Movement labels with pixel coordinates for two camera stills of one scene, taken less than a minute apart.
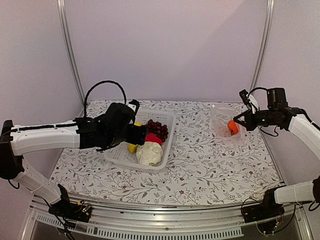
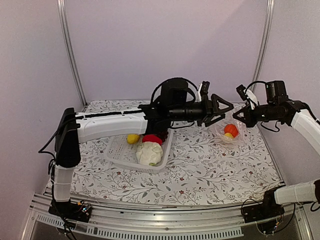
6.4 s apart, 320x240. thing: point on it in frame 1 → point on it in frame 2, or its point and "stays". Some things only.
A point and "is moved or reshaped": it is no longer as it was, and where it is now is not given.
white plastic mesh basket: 120,157 stays
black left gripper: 138,136 → 215,109
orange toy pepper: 232,126 is moved or reshaped
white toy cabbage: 150,153 stays
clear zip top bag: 225,129 stays
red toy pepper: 152,138 stays
